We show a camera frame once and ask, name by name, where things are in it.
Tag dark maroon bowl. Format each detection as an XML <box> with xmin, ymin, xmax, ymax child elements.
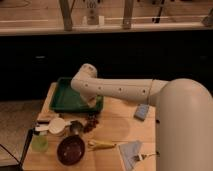
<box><xmin>57</xmin><ymin>135</ymin><xmax>85</xmax><ymax>166</ymax></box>

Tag green plastic cup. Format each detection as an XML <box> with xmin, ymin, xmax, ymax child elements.
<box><xmin>31</xmin><ymin>135</ymin><xmax>48</xmax><ymax>152</ymax></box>

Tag blue sponge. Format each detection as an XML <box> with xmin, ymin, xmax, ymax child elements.
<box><xmin>134</xmin><ymin>104</ymin><xmax>149</xmax><ymax>121</ymax></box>

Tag white measuring cup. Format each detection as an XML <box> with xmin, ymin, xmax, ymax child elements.
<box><xmin>35</xmin><ymin>118</ymin><xmax>71</xmax><ymax>135</ymax></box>

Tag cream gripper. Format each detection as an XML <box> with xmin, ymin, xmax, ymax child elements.
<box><xmin>80</xmin><ymin>93</ymin><xmax>96</xmax><ymax>108</ymax></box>

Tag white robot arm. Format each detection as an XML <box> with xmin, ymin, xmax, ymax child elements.
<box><xmin>71</xmin><ymin>63</ymin><xmax>213</xmax><ymax>171</ymax></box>

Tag green plastic tray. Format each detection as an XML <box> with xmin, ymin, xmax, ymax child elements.
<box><xmin>49</xmin><ymin>77</ymin><xmax>103</xmax><ymax>113</ymax></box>

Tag small metal cup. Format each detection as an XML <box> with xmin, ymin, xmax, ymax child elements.
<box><xmin>70</xmin><ymin>121</ymin><xmax>84</xmax><ymax>136</ymax></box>

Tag blue cloth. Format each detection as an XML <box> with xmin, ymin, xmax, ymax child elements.
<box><xmin>119</xmin><ymin>140</ymin><xmax>142</xmax><ymax>171</ymax></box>

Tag red grape bunch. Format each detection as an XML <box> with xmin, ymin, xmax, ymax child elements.
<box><xmin>83</xmin><ymin>114</ymin><xmax>99</xmax><ymax>133</ymax></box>

